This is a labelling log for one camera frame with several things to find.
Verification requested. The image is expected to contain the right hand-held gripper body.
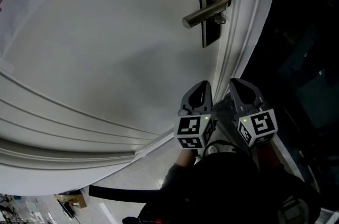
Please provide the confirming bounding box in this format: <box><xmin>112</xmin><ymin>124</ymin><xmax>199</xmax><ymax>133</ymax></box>
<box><xmin>228</xmin><ymin>78</ymin><xmax>278</xmax><ymax>149</ymax></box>

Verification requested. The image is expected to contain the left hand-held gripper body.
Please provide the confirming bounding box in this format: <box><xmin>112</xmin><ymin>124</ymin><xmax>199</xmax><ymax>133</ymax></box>
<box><xmin>173</xmin><ymin>80</ymin><xmax>217</xmax><ymax>157</ymax></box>

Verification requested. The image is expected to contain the person's left forearm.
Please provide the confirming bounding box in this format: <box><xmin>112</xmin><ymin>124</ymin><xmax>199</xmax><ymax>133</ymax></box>
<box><xmin>174</xmin><ymin>149</ymin><xmax>197</xmax><ymax>168</ymax></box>

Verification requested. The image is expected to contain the person's right forearm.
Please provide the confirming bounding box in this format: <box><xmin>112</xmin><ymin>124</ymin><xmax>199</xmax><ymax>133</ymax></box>
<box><xmin>253</xmin><ymin>142</ymin><xmax>282</xmax><ymax>175</ymax></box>

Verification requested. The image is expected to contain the white door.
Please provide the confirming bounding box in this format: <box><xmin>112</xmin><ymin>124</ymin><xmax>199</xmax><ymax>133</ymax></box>
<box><xmin>0</xmin><ymin>0</ymin><xmax>240</xmax><ymax>196</ymax></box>

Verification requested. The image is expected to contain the person's white shoe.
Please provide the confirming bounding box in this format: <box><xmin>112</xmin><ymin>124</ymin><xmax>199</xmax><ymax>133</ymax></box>
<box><xmin>203</xmin><ymin>144</ymin><xmax>221</xmax><ymax>155</ymax></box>

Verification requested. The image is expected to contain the person's black clothing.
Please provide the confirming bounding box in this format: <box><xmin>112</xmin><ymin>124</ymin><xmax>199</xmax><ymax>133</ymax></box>
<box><xmin>137</xmin><ymin>148</ymin><xmax>322</xmax><ymax>224</ymax></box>

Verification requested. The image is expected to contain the brown cardboard box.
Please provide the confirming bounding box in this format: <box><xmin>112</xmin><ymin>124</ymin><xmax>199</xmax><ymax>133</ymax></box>
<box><xmin>55</xmin><ymin>190</ymin><xmax>88</xmax><ymax>209</ymax></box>

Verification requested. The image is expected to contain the white door frame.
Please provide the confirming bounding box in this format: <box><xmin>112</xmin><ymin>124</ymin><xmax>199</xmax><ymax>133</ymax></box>
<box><xmin>212</xmin><ymin>0</ymin><xmax>283</xmax><ymax>104</ymax></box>

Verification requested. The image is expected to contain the silver lever door handle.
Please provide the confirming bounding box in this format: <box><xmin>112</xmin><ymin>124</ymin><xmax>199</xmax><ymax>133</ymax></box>
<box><xmin>182</xmin><ymin>0</ymin><xmax>233</xmax><ymax>30</ymax></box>

